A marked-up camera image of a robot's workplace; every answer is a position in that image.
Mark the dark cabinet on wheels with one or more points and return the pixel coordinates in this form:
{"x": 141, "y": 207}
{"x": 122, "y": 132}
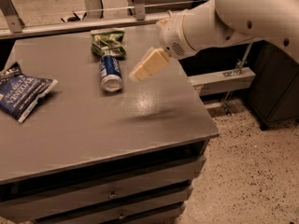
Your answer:
{"x": 274, "y": 92}

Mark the blue pepsi can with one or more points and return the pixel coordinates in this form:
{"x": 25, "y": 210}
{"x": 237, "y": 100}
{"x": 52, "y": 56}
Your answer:
{"x": 110, "y": 74}

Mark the grey drawer cabinet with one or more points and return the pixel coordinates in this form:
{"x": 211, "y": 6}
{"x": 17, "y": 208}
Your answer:
{"x": 85, "y": 156}

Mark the blue vinegar chip bag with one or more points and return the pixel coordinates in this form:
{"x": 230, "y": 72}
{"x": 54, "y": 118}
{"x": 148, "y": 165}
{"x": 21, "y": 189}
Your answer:
{"x": 19, "y": 94}

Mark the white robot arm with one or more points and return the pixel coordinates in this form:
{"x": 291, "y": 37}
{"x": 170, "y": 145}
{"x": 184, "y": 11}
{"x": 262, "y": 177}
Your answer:
{"x": 222, "y": 24}

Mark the green snack bag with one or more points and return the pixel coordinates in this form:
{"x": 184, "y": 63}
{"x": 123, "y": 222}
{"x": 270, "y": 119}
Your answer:
{"x": 108, "y": 42}

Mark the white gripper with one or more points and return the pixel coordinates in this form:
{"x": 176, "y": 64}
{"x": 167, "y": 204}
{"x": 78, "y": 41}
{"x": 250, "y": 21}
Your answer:
{"x": 172, "y": 36}

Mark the grey metal rail frame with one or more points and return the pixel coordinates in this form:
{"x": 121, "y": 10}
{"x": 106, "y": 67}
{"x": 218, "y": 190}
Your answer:
{"x": 206, "y": 84}

